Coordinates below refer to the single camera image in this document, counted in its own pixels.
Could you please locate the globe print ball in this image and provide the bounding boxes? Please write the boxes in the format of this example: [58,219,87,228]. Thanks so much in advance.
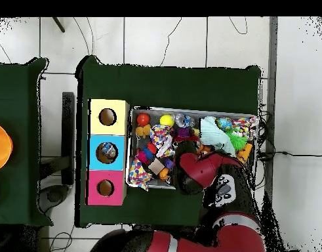
[216,117,233,132]

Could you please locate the mint green cloth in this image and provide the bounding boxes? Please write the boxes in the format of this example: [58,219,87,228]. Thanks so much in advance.
[199,115,237,158]

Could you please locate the orange bowl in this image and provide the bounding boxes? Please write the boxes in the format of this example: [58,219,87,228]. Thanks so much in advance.
[0,121,14,173]

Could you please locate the crushed clear plastic bottle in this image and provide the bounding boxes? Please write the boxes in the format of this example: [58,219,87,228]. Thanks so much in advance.
[174,113,196,129]
[101,142,117,159]

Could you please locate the orange studded building brick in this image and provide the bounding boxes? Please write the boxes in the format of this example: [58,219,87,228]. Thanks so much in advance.
[198,144,213,156]

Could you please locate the red orange ball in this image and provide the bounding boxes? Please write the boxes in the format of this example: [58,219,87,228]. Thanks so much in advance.
[136,113,151,127]

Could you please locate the dark green side tablecloth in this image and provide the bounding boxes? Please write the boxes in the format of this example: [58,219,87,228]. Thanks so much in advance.
[0,56,54,227]

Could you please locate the wooden three-hole box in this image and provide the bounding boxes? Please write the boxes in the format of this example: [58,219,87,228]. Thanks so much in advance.
[85,98,131,206]

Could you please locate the black panel stand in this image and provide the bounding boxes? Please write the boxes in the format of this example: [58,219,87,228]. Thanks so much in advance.
[61,91,75,186]

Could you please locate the yellow ball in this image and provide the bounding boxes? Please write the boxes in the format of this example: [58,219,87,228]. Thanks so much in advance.
[159,114,175,128]

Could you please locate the green spiky ball with eyes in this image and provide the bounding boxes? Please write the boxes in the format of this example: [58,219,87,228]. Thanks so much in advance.
[225,129,249,152]

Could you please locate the purple knobbly toy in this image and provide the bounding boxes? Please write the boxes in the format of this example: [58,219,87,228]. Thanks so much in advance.
[175,126,195,137]

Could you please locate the wire mesh bin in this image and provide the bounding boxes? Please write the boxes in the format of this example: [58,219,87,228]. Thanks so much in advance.
[125,105,260,195]

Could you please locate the long black floor cable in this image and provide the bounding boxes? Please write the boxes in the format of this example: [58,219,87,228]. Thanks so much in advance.
[257,150,322,161]

